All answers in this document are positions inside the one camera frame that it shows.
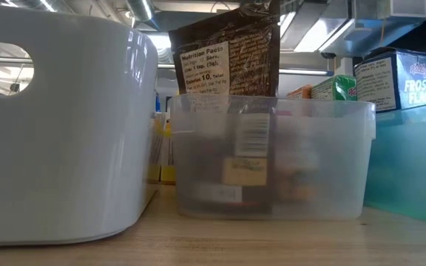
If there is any clear plastic bin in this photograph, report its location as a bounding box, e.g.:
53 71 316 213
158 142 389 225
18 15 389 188
168 93 377 222

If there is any round silver air duct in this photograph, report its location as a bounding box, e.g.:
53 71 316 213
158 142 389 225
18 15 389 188
126 0 160 31

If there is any white plastic bin with handles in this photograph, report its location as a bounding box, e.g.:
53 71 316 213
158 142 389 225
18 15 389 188
0 2 160 247

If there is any yellow hanging cord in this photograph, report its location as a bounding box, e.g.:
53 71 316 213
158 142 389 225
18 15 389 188
377 18 388 49

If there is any green Kellogg's cereal box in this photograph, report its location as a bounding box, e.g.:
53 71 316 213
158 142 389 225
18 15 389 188
311 75 358 101

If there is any blue-capped dye bottle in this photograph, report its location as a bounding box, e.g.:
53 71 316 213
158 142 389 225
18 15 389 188
148 92 164 184

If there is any brown packet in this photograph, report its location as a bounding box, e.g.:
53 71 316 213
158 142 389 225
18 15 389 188
167 0 281 217

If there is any orange cereal box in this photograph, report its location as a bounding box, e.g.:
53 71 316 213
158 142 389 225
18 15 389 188
286 83 314 100

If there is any linear ceiling light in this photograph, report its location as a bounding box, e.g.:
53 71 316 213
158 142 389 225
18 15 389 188
157 63 334 77

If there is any rectangular silver air duct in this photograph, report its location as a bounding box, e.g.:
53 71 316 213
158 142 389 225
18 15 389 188
279 0 426 58

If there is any yellow-capped dye bottle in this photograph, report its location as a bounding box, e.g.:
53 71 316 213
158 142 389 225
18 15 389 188
160 121 177 185

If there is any teal plastic bin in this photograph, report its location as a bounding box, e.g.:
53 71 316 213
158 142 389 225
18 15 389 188
363 99 426 227

